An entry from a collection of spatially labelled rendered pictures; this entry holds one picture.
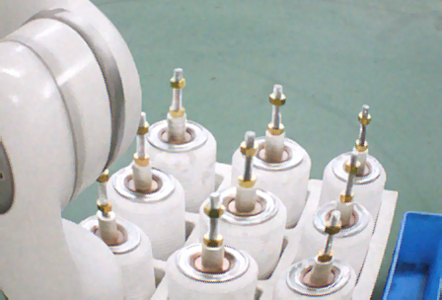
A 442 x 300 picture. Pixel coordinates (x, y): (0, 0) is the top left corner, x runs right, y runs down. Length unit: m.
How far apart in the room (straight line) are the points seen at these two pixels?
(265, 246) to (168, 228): 0.11
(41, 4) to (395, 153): 1.24
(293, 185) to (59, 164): 0.67
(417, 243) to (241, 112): 0.64
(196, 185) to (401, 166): 0.61
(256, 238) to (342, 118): 0.81
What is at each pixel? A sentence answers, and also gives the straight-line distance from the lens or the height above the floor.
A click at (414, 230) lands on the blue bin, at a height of 0.09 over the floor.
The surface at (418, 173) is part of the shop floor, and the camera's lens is 1.47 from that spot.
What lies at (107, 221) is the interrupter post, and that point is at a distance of 0.78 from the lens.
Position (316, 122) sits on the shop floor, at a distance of 1.58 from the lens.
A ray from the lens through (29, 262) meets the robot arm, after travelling 0.32.
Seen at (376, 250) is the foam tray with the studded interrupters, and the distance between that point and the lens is 0.92.
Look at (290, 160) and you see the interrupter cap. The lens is 0.95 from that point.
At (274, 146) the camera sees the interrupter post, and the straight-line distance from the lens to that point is 0.95.
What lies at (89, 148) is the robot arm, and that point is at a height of 0.58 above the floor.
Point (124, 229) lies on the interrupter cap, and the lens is 0.82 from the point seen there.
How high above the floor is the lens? 0.74
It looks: 29 degrees down
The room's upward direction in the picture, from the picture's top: 3 degrees clockwise
